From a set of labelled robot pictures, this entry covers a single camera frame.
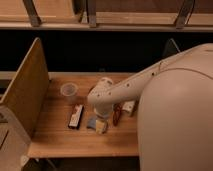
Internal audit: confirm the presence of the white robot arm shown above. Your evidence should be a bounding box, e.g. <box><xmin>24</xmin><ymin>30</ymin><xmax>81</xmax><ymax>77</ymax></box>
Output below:
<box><xmin>87</xmin><ymin>43</ymin><xmax>213</xmax><ymax>171</ymax></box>

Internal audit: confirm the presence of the red brown small object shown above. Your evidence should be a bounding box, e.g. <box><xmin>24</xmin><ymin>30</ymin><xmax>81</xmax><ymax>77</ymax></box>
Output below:
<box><xmin>113</xmin><ymin>104</ymin><xmax>122</xmax><ymax>126</ymax></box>

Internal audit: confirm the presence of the white box on table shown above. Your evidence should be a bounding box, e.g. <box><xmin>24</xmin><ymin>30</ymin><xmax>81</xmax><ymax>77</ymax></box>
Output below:
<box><xmin>122</xmin><ymin>101</ymin><xmax>136</xmax><ymax>117</ymax></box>

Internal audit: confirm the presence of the clear plastic cup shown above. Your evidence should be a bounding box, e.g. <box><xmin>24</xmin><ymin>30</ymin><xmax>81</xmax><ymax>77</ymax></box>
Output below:
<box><xmin>60</xmin><ymin>83</ymin><xmax>78</xmax><ymax>98</ymax></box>

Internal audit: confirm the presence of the black white rectangular bar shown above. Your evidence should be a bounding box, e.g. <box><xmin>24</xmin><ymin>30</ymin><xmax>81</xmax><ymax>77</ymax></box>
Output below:
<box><xmin>68</xmin><ymin>104</ymin><xmax>84</xmax><ymax>129</ymax></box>

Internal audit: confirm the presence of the right dark divider panel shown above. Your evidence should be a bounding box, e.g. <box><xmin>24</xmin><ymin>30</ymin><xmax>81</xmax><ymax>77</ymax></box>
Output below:
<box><xmin>162</xmin><ymin>38</ymin><xmax>180</xmax><ymax>58</ymax></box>

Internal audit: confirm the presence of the wooden shelf with brackets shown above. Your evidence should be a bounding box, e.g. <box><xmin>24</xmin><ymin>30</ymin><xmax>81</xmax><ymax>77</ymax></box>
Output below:
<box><xmin>0</xmin><ymin>0</ymin><xmax>213</xmax><ymax>32</ymax></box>

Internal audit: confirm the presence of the left wooden divider panel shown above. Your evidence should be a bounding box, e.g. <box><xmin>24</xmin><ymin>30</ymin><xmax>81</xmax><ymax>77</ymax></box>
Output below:
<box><xmin>0</xmin><ymin>38</ymin><xmax>49</xmax><ymax>141</ymax></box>

